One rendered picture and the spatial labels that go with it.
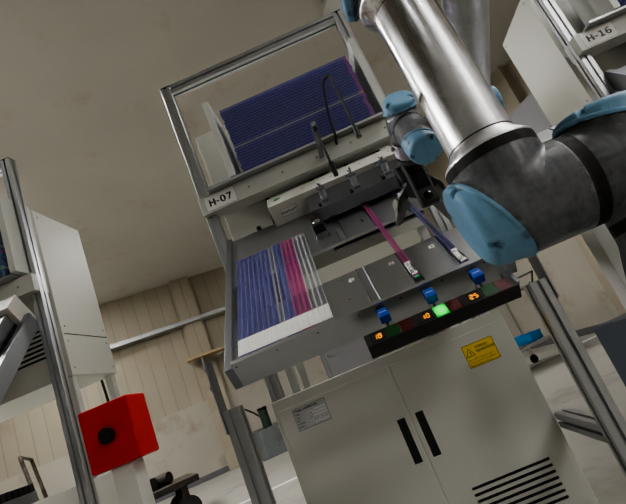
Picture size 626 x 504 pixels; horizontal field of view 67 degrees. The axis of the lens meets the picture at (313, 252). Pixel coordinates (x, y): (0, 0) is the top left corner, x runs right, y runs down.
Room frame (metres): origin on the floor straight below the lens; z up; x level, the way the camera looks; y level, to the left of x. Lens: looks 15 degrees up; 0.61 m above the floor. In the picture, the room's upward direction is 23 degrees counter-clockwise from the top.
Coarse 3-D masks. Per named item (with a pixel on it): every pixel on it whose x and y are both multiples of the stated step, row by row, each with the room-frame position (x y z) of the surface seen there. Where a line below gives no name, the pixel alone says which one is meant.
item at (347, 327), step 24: (480, 264) 1.05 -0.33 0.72; (408, 288) 1.05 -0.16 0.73; (456, 288) 1.08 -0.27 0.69; (360, 312) 1.06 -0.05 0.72; (408, 312) 1.09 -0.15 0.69; (312, 336) 1.07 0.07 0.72; (336, 336) 1.09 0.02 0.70; (360, 336) 1.10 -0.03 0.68; (240, 360) 1.07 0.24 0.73; (264, 360) 1.08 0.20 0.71; (288, 360) 1.10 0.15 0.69
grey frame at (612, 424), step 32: (352, 32) 1.57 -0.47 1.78; (384, 96) 1.57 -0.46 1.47; (384, 128) 1.54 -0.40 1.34; (192, 160) 1.59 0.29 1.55; (288, 160) 1.55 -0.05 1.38; (320, 160) 1.55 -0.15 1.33; (352, 160) 1.62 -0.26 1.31; (256, 192) 1.55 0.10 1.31; (448, 224) 1.57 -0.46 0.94; (224, 256) 1.59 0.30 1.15; (544, 288) 1.07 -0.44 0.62; (544, 320) 1.09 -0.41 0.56; (576, 352) 1.08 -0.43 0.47; (576, 384) 1.10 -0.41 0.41; (224, 416) 1.09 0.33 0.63; (608, 416) 1.07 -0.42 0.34; (256, 448) 1.12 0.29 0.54; (256, 480) 1.09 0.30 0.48
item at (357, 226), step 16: (352, 208) 1.48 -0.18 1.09; (384, 208) 1.41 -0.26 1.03; (288, 224) 1.56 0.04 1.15; (304, 224) 1.51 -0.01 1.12; (336, 224) 1.44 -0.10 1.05; (352, 224) 1.40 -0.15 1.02; (368, 224) 1.37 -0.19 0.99; (384, 224) 1.35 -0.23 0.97; (240, 240) 1.59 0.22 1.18; (256, 240) 1.55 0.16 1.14; (272, 240) 1.51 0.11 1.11; (320, 240) 1.40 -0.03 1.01; (336, 240) 1.36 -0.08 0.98; (352, 240) 1.42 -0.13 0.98; (240, 256) 1.50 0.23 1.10
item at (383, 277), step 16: (432, 240) 1.20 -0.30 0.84; (464, 240) 1.15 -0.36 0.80; (416, 256) 1.17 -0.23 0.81; (432, 256) 1.15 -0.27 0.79; (448, 256) 1.13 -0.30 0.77; (352, 272) 1.21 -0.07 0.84; (368, 272) 1.19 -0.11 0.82; (384, 272) 1.17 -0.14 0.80; (400, 272) 1.15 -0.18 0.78; (432, 272) 1.11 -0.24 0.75; (336, 288) 1.18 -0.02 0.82; (352, 288) 1.16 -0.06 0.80; (368, 288) 1.14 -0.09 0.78; (384, 288) 1.12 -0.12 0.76; (400, 288) 1.10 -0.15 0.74; (336, 304) 1.14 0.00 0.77; (352, 304) 1.12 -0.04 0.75
